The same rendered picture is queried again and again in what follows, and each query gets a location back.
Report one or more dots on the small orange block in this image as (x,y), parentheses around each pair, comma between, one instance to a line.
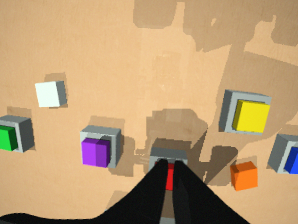
(243,176)

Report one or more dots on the purple button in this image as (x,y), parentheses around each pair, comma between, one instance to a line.
(100,146)

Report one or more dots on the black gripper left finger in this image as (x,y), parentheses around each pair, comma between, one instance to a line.
(142,204)

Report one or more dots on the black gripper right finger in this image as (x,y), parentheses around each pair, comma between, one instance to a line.
(195,203)

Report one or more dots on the red button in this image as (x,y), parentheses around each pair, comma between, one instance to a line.
(171,155)

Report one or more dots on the green button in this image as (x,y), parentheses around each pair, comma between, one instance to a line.
(16,133)

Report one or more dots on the yellow button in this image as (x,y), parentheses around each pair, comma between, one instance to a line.
(244,112)

